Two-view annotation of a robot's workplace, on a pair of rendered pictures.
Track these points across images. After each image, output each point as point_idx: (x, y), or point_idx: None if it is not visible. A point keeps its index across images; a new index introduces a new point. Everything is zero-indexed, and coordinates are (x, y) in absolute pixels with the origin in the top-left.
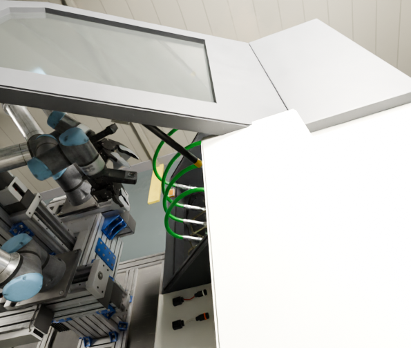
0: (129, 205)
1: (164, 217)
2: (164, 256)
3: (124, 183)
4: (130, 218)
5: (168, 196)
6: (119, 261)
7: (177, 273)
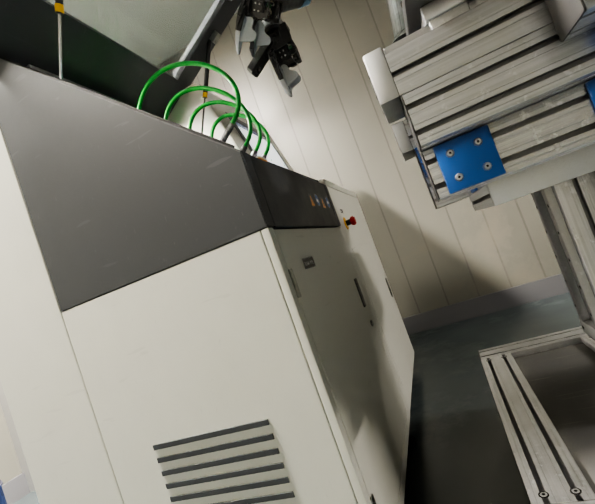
0: (285, 92)
1: (258, 121)
2: (312, 180)
3: (263, 67)
4: (425, 166)
5: (247, 120)
6: (484, 206)
7: (291, 170)
